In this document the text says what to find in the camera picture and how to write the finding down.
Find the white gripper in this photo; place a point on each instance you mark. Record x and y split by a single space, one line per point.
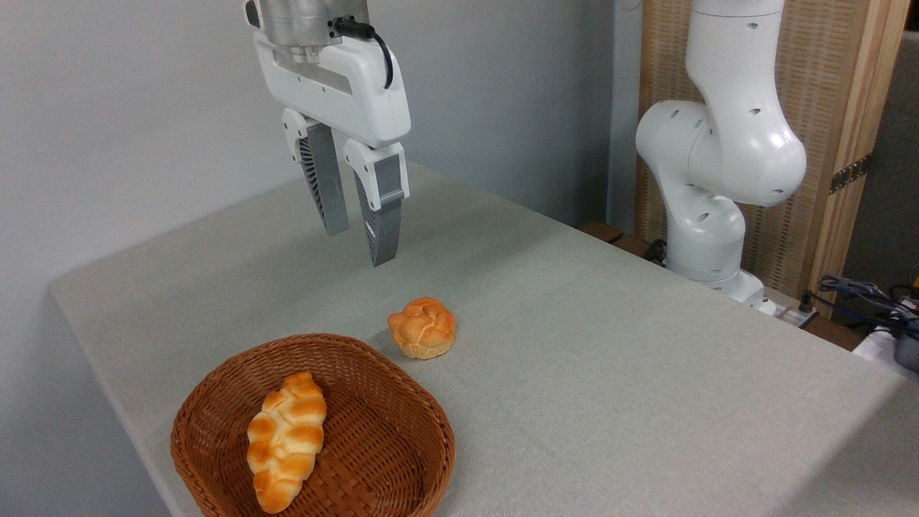
362 93

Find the long braided bread loaf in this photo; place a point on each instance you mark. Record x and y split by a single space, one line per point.
287 438

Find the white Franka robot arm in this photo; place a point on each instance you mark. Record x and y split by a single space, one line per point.
739 143

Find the round knotted bread roll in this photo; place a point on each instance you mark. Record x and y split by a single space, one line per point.
423 329

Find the brown wicker basket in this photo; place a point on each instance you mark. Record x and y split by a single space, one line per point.
373 438

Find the wooden woven screen panel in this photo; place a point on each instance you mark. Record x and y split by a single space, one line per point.
833 86

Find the brass screen hinge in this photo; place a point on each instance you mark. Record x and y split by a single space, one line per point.
851 174

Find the dark grey partition panel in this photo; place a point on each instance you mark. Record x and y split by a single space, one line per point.
890 179

